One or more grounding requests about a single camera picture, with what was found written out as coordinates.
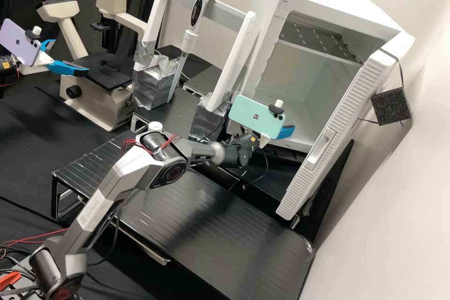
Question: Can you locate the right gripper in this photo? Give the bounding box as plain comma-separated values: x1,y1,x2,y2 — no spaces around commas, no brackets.
259,124,296,148

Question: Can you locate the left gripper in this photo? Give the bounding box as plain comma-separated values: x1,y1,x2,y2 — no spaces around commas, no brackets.
20,38,90,77

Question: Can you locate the cream microscope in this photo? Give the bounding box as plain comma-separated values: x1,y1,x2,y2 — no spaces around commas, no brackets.
36,0,149,133

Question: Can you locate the black platform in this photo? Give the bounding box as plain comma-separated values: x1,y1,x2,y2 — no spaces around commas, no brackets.
52,137,316,300
210,145,355,244
181,64,230,99
130,83,233,141

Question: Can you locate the incubator door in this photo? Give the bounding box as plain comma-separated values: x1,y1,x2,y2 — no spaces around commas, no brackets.
275,31,416,220

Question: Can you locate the white incubator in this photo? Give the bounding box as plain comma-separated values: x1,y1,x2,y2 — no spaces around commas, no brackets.
225,0,403,160

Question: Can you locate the white pipette stand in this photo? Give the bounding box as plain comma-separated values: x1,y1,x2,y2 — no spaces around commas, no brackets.
131,0,257,143

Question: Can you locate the pipette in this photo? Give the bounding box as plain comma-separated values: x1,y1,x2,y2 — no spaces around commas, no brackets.
171,0,216,101

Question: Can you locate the right wrist camera phone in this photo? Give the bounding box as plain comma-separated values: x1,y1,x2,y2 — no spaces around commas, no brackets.
227,94,288,139

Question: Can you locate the wrist camera phone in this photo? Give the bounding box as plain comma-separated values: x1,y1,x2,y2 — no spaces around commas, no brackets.
227,94,288,139
0,17,43,68

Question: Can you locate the left wrist camera phone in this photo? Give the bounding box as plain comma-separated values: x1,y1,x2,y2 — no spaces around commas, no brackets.
0,17,43,68

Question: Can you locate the black cable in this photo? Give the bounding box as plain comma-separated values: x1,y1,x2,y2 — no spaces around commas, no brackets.
85,201,126,267
241,148,270,189

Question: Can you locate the red wire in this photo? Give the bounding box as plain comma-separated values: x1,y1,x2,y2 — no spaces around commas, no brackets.
0,227,68,248

